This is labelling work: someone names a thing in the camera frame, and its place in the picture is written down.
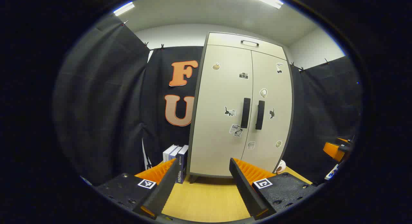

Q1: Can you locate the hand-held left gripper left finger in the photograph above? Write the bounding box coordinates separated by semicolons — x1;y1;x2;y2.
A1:
93;158;181;220

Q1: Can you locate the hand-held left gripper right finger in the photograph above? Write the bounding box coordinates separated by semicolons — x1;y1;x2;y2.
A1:
229;157;319;221

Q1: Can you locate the cream cabinet door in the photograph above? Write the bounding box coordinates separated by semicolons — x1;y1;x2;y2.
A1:
190;45;253;178
241;50;294;173

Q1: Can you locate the cream double-door shoe cabinet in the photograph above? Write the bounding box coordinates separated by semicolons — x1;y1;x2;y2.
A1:
188;32;294;180

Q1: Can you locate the cream cabinet drawer front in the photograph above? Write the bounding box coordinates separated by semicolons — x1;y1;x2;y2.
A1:
206;32;287;61

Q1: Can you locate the white box with blue print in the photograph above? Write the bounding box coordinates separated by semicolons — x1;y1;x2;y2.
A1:
325;164;340;181

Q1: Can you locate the dark navy book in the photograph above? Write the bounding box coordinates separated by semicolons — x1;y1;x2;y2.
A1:
175;145;189;184

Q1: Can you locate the white book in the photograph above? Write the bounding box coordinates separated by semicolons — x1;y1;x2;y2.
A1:
163;145;178;163

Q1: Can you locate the grey-blue book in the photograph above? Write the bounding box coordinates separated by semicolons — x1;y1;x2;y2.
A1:
170;146;184;160

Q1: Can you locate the black backdrop cloth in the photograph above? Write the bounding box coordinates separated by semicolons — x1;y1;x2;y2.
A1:
53;16;364;186

